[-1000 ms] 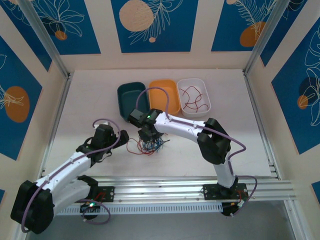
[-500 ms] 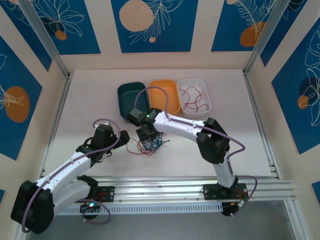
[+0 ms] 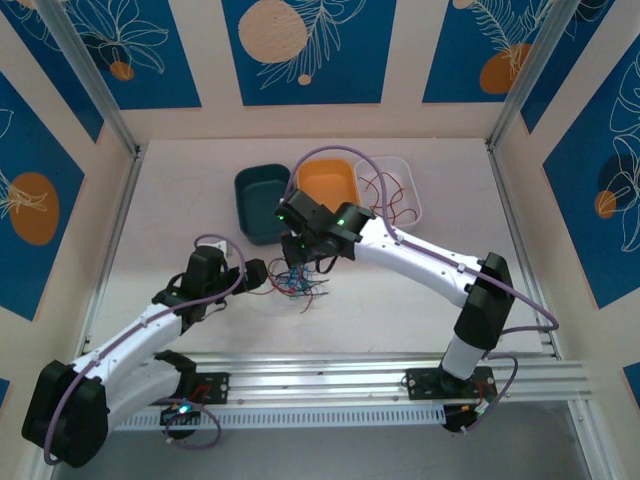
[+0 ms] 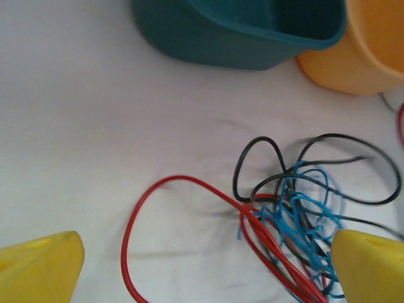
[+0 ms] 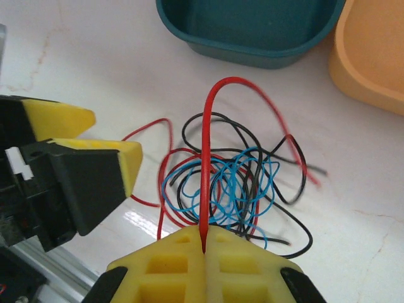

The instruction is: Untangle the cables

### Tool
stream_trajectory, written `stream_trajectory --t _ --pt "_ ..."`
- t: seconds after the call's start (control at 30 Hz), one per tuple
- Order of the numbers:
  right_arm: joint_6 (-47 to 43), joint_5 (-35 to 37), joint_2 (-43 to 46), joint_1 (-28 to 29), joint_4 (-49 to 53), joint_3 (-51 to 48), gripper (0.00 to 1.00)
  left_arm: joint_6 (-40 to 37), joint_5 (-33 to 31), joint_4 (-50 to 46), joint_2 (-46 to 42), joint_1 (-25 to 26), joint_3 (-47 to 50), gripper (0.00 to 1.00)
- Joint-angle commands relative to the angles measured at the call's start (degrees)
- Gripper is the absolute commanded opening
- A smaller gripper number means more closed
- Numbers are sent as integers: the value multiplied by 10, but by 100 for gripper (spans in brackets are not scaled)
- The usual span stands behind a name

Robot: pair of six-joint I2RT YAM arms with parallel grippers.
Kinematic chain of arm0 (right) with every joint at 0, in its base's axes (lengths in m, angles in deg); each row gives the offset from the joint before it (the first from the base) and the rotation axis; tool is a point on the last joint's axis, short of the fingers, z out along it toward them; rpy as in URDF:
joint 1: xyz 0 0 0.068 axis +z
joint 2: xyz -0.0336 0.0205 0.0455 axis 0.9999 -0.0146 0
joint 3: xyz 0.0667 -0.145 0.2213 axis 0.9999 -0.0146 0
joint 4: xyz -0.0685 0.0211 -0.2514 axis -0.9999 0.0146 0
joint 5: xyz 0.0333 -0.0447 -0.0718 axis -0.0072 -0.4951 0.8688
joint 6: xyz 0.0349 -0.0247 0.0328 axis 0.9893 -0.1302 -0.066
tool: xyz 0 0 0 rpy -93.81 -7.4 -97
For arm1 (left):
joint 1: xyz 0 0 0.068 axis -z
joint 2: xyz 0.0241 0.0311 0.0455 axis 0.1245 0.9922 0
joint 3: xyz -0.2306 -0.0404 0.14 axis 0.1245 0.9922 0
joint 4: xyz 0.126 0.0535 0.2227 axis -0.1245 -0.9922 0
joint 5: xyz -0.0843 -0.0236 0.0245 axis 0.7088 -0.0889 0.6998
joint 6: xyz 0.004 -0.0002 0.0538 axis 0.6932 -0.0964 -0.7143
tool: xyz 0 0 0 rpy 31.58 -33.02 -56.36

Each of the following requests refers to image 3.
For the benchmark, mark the orange plastic bin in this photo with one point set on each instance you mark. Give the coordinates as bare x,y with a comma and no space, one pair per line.
325,180

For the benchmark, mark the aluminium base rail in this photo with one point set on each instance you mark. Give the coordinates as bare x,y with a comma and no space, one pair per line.
325,380

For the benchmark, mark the aluminium table side rail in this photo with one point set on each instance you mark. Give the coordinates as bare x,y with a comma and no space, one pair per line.
111,250
515,225

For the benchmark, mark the aluminium frame post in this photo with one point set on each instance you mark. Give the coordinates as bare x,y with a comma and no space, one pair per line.
582,440
532,75
94,80

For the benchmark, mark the teal plastic bin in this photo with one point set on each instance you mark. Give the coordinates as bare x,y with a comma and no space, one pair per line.
260,200

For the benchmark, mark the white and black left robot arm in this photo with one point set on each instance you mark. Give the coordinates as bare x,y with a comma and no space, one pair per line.
130,345

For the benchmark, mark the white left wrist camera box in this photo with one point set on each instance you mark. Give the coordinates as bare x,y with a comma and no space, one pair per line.
219,247

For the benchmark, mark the white plastic bin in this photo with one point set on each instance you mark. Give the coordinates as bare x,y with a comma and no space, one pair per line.
407,172

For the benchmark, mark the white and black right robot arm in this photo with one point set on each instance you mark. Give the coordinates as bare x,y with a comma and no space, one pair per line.
415,267

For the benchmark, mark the blue floral wall panel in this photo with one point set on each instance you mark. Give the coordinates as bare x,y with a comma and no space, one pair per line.
55,65
350,75
575,75
150,60
30,150
450,50
600,225

